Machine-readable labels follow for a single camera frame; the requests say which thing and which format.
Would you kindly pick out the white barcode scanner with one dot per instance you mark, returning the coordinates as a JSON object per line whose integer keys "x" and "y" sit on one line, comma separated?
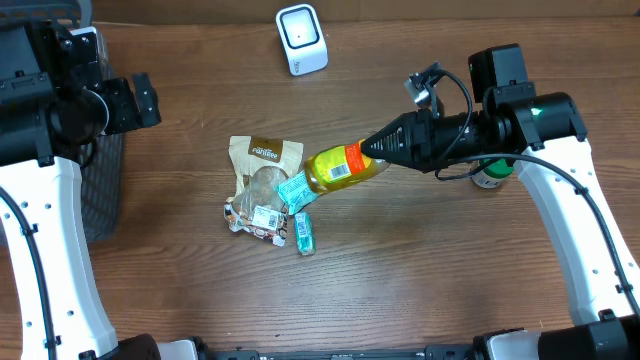
{"x": 302, "y": 39}

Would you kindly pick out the yellow bottle silver cap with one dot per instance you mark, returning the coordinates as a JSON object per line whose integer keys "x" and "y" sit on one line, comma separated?
{"x": 340, "y": 167}

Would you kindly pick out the green white tissue cup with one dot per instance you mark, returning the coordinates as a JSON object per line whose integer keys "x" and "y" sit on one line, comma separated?
{"x": 490, "y": 174}

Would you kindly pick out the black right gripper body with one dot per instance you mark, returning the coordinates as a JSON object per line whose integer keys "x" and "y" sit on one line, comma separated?
{"x": 425, "y": 141}

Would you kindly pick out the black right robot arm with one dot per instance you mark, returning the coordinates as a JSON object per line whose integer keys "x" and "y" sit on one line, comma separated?
{"x": 544, "y": 139}

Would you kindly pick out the green Kleenex tissue pack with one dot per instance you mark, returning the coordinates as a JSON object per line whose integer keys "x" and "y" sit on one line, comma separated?
{"x": 305, "y": 238}

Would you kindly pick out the brown cookie pouch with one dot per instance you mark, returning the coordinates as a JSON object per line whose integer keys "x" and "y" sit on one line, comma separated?
{"x": 260, "y": 165}

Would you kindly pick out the small printed snack bag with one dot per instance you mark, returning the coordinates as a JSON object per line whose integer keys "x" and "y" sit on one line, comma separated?
{"x": 265, "y": 222}

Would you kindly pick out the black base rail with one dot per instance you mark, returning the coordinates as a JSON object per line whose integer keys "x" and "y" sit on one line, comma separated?
{"x": 350, "y": 355}

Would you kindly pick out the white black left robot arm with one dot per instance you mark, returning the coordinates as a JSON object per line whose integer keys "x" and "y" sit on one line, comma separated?
{"x": 61, "y": 310}

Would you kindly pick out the grey plastic mesh basket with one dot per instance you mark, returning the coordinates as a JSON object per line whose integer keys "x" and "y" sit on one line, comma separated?
{"x": 101, "y": 161}

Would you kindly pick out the teal snack packet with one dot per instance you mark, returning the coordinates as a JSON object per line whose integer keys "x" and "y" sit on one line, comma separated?
{"x": 296, "y": 193}

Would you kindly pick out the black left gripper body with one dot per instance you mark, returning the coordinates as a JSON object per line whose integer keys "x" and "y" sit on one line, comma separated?
{"x": 123, "y": 111}

